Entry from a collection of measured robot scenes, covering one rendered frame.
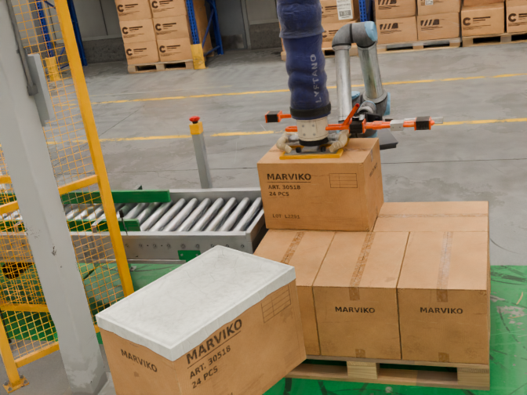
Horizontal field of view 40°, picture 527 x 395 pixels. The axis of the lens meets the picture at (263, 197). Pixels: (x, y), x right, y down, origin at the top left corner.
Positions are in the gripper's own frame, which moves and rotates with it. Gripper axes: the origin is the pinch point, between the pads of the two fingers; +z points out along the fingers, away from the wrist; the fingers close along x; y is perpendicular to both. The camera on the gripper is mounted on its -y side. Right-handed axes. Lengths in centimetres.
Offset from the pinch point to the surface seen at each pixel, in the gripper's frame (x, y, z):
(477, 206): -53, -59, -11
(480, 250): -53, -61, 42
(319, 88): 23.8, 19.6, 6.1
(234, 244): -54, 70, 36
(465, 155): -107, -42, -246
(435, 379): -106, -40, 78
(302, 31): 55, 24, 11
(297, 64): 38.2, 28.8, 10.6
